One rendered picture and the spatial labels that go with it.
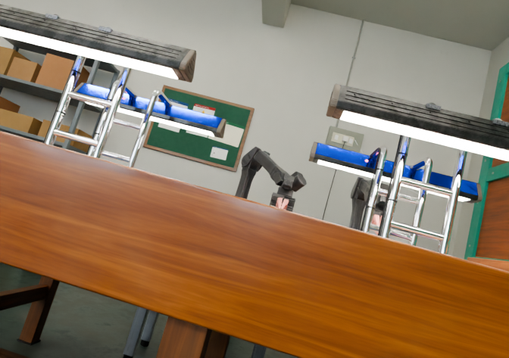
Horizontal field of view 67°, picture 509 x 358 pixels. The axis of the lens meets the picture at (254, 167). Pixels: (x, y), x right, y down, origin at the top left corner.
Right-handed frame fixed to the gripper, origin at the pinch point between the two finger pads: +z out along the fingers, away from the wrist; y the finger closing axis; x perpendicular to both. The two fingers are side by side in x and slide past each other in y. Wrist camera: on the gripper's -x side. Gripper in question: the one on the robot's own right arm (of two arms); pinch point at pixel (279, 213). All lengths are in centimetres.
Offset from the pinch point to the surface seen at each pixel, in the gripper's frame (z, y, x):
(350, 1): -271, 9, -55
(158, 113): -1, -55, -29
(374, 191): 15.4, 28.1, -31.4
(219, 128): -1.6, -30.4, -30.0
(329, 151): -4.1, 12.1, -31.3
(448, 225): 39, 43, -41
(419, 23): -279, 77, -49
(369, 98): 38, 13, -68
